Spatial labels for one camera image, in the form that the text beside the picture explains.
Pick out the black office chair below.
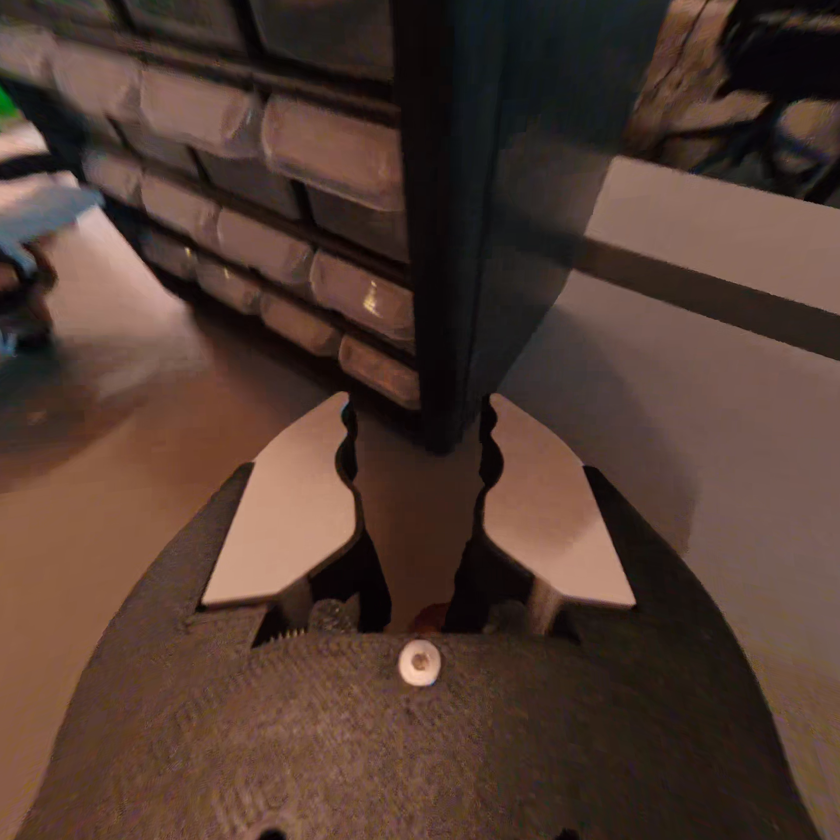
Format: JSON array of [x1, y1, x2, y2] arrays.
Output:
[[718, 0, 840, 204]]

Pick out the rows of clear cabinet drawers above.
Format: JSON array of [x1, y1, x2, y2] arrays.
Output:
[[0, 0, 421, 408]]

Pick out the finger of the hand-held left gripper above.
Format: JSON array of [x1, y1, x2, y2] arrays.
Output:
[[0, 187, 106, 247]]

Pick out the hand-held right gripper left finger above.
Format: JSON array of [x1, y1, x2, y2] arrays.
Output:
[[201, 391, 366, 630]]

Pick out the person's right hand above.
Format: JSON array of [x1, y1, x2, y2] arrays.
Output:
[[406, 602, 452, 634]]

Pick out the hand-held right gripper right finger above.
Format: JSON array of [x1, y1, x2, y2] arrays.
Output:
[[478, 392, 637, 632]]

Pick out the black drawer cabinet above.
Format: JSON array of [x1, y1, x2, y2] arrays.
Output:
[[0, 0, 670, 455]]

